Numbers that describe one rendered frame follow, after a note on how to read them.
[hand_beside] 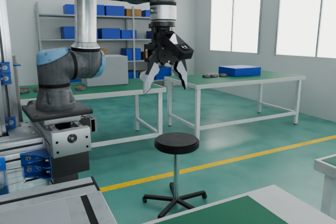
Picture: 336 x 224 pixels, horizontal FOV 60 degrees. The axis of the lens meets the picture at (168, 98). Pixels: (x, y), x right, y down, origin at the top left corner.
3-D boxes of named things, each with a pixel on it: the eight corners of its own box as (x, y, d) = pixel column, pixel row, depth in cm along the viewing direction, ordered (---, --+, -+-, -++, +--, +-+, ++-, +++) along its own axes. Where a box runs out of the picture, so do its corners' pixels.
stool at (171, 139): (137, 196, 245) (136, 132, 234) (188, 183, 267) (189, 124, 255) (165, 234, 198) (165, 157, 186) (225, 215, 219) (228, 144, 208)
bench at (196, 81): (164, 125, 444) (164, 76, 428) (259, 111, 526) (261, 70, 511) (195, 144, 365) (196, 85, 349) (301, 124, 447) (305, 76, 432)
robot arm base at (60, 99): (32, 105, 119) (30, 81, 117) (69, 101, 127) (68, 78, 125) (40, 113, 106) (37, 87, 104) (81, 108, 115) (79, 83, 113)
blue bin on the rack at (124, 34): (117, 38, 702) (116, 30, 698) (131, 38, 717) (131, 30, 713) (121, 38, 665) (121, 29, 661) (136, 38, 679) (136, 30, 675)
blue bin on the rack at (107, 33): (97, 38, 682) (97, 28, 677) (115, 38, 700) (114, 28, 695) (102, 38, 645) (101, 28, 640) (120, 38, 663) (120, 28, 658)
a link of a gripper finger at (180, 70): (182, 81, 95) (169, 58, 90) (194, 83, 90) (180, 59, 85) (176, 87, 94) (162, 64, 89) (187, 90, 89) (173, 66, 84)
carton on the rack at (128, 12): (121, 17, 698) (121, 10, 694) (135, 17, 713) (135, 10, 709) (126, 16, 662) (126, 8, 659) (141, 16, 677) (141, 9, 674)
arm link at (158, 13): (181, 5, 81) (157, 4, 76) (181, 22, 82) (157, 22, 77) (166, 8, 87) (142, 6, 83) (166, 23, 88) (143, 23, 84)
